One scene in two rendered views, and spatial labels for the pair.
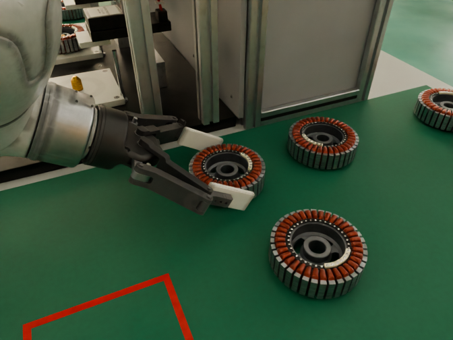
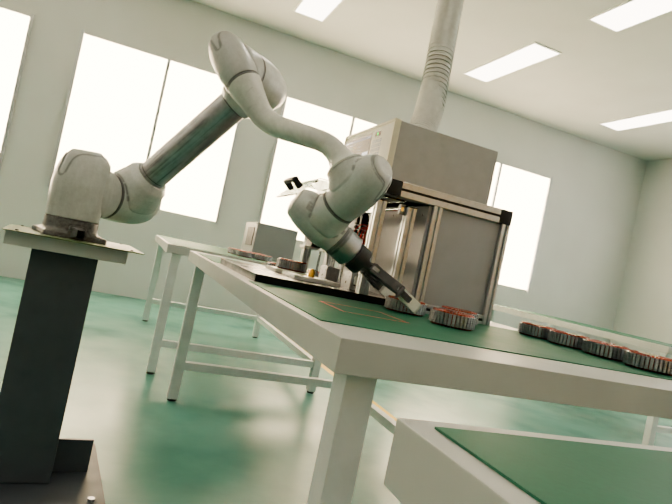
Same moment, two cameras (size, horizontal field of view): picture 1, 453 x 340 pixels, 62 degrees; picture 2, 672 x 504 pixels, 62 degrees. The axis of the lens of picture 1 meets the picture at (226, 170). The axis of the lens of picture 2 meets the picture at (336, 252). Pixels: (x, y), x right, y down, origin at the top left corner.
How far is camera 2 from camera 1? 1.13 m
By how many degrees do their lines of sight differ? 40
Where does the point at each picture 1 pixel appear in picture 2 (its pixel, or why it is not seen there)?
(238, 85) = (412, 282)
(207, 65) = (399, 265)
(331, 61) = (466, 290)
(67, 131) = (354, 241)
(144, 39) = (374, 240)
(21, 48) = (383, 187)
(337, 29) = (470, 271)
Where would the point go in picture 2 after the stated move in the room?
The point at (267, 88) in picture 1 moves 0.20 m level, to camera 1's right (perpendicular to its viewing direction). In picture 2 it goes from (428, 290) to (494, 304)
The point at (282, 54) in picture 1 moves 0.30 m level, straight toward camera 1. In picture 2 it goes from (439, 273) to (435, 271)
